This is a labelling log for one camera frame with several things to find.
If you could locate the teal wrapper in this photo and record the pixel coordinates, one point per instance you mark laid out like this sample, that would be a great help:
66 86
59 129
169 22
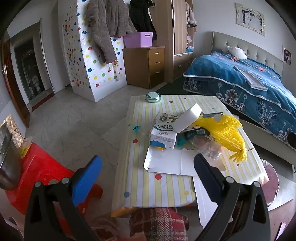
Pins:
181 141

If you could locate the gold patterned bag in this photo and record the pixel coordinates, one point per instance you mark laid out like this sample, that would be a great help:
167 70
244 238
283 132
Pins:
16 134

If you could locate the white cardboard sheet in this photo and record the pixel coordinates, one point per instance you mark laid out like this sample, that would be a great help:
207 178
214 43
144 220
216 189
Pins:
203 208

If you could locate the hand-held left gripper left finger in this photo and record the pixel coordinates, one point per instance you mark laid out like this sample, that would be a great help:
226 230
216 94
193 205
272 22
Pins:
86 178

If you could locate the round metal tin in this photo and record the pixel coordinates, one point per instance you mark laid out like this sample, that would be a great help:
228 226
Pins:
152 96

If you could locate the purple plastic basket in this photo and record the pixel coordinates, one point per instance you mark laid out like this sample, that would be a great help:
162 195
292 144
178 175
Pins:
138 39

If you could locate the bed with blue blanket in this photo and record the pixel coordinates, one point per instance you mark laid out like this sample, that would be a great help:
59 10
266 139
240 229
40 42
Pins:
231 78

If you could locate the pink hanging garment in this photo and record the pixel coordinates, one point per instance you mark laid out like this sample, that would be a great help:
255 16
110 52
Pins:
191 14

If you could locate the brown wooden door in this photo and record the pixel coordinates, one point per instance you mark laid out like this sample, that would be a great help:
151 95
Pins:
11 88

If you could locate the beige upholstered bed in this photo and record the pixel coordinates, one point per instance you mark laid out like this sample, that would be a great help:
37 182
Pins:
259 49

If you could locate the white dotted cabinet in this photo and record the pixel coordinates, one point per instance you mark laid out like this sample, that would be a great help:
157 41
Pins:
97 76

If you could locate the black jacket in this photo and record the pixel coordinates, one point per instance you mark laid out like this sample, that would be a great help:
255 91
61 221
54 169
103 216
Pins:
143 18

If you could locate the yellow foam net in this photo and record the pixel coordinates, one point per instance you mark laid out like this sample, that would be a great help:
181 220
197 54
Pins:
229 134

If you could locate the folded grey cloth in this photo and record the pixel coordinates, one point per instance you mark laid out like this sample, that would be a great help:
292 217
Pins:
251 77

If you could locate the wall poster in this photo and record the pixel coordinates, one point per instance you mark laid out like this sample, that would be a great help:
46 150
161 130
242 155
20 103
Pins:
251 18

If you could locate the red plastic stool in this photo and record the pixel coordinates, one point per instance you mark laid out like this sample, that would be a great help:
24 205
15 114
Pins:
41 166

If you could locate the wooden wardrobe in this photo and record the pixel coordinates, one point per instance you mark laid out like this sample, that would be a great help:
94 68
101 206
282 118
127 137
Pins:
179 30

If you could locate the white foam block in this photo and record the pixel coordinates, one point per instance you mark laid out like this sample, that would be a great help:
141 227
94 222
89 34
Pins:
187 118

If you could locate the dark green floor mat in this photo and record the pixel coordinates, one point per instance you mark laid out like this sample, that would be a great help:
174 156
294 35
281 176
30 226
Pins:
166 88

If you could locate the white pillow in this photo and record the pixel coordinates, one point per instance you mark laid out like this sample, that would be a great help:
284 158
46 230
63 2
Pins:
238 52

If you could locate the wooden drawer cabinet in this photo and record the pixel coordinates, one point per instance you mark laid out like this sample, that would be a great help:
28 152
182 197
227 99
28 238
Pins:
141 67

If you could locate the grey quilted jacket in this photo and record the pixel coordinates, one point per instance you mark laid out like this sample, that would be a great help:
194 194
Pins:
101 27

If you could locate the small wall photo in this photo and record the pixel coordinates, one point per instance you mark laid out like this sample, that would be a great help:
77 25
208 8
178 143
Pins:
287 55

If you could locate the white milk carton box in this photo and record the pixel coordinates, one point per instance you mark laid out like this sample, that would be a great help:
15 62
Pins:
161 136

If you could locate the clear bag with small doll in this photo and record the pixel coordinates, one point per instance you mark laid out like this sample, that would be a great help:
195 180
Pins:
208 148

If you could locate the white cardboard box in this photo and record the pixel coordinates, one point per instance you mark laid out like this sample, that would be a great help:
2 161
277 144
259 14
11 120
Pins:
168 162

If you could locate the dark metal bin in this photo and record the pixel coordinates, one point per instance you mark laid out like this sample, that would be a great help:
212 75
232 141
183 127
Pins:
9 166

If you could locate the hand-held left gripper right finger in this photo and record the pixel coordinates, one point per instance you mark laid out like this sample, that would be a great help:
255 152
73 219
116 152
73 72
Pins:
207 178

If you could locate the pink plastic bag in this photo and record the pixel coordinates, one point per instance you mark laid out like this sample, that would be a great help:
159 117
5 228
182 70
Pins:
270 185

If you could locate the striped dotted tablecloth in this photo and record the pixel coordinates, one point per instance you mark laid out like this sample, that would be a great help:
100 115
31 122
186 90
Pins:
161 187

